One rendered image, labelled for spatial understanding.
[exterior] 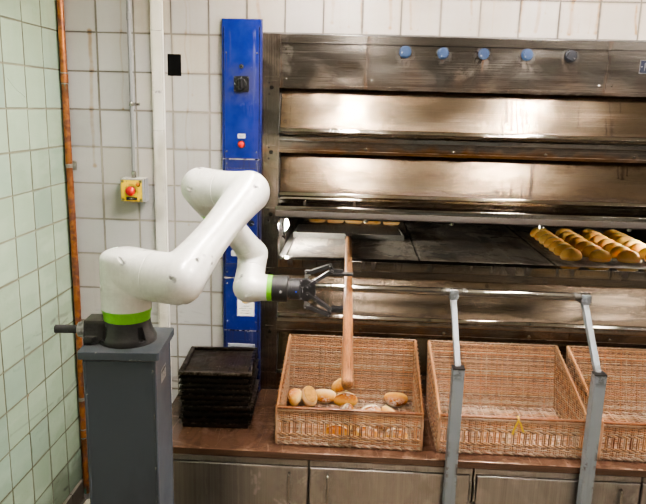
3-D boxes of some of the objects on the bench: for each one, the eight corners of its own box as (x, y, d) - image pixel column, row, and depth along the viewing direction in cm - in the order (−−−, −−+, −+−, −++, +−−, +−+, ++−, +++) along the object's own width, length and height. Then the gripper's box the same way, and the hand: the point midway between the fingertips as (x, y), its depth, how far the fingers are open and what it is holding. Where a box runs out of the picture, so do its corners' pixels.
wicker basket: (557, 404, 292) (563, 343, 286) (689, 410, 289) (699, 349, 284) (595, 461, 245) (604, 390, 239) (754, 469, 242) (767, 398, 236)
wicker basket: (286, 391, 298) (287, 332, 292) (414, 397, 295) (417, 337, 289) (272, 445, 250) (273, 375, 244) (424, 453, 247) (428, 383, 241)
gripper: (291, 252, 234) (354, 255, 233) (289, 318, 239) (351, 320, 238) (288, 257, 227) (353, 260, 226) (287, 324, 232) (351, 327, 231)
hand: (347, 291), depth 232 cm, fingers open, 11 cm apart
